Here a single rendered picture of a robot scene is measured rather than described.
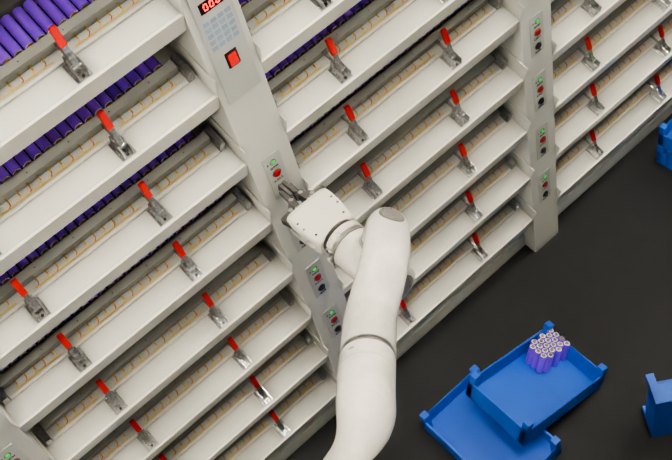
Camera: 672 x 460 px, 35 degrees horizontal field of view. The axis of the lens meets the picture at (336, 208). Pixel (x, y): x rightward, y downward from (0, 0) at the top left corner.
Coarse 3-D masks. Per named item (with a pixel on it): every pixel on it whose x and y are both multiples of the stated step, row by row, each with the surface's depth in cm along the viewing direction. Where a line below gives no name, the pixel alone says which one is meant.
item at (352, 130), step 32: (480, 0) 225; (512, 0) 223; (448, 32) 223; (480, 32) 225; (512, 32) 229; (416, 64) 222; (448, 64) 221; (352, 96) 216; (384, 96) 218; (416, 96) 219; (320, 128) 213; (352, 128) 213; (384, 128) 216; (320, 160) 213; (352, 160) 215
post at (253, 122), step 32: (192, 32) 165; (256, 64) 179; (224, 96) 178; (256, 96) 184; (224, 128) 188; (256, 128) 188; (256, 160) 194; (288, 160) 200; (256, 192) 201; (288, 256) 218; (320, 256) 226; (320, 320) 242
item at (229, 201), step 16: (224, 208) 206; (192, 224) 205; (208, 224) 206; (160, 256) 202; (144, 272) 201; (112, 288) 200; (128, 288) 201; (96, 304) 198; (80, 320) 197; (80, 336) 197; (32, 352) 195; (48, 352) 196; (16, 368) 193; (0, 384) 192
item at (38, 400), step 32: (224, 224) 207; (256, 224) 207; (192, 256) 205; (224, 256) 205; (160, 288) 202; (192, 288) 203; (96, 320) 200; (128, 320) 200; (160, 320) 204; (64, 352) 197; (96, 352) 197; (32, 384) 195; (64, 384) 195; (32, 416) 193
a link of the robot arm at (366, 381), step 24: (360, 360) 159; (384, 360) 160; (360, 384) 154; (384, 384) 156; (336, 408) 157; (360, 408) 153; (384, 408) 154; (336, 432) 157; (360, 432) 153; (384, 432) 154; (336, 456) 155; (360, 456) 153
